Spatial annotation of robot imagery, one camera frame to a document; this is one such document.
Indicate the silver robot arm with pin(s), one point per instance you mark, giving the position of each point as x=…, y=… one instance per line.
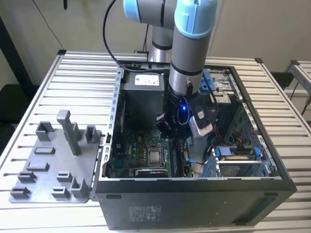
x=187, y=60

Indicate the silver power supply unit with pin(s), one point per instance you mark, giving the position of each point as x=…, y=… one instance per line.
x=143, y=97

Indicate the blue disk carrier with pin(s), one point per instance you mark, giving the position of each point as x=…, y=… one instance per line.
x=224, y=151
x=205, y=77

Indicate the metal drive bay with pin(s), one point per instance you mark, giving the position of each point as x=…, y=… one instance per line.
x=222, y=98

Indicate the silver CPU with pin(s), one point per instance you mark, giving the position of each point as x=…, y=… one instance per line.
x=155, y=157

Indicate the green motherboard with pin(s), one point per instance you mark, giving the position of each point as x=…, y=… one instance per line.
x=136, y=145

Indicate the CPU socket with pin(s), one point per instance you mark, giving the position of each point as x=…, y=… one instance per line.
x=146, y=157

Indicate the black case fan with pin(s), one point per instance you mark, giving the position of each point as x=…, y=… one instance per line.
x=119, y=121

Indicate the black graphics card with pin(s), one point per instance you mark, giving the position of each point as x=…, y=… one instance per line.
x=150, y=172

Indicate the metal disk cage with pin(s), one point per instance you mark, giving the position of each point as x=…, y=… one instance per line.
x=238, y=165

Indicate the black open PC case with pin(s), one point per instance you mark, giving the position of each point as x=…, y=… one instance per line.
x=184, y=206

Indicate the grey parts rack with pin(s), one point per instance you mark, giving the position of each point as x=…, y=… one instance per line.
x=60, y=157

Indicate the metal slat side table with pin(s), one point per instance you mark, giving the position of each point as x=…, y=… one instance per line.
x=301, y=72

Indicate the dark furniture piece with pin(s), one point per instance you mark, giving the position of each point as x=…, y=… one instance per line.
x=17, y=102

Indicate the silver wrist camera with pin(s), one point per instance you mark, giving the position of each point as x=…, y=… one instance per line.
x=160, y=120
x=200, y=121

